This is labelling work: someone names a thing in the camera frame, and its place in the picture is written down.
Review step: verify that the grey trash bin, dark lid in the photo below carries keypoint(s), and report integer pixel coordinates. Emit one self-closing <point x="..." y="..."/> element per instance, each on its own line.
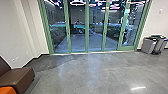
<point x="160" y="42"/>

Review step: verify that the green framed glass door wall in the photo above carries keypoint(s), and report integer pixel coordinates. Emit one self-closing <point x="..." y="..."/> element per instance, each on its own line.
<point x="87" y="30"/>

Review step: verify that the brown sofa chair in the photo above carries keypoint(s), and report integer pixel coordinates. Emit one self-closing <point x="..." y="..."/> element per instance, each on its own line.
<point x="15" y="78"/>

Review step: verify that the white wall outlet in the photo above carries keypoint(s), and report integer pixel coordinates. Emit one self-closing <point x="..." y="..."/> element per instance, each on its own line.
<point x="17" y="58"/>
<point x="13" y="60"/>

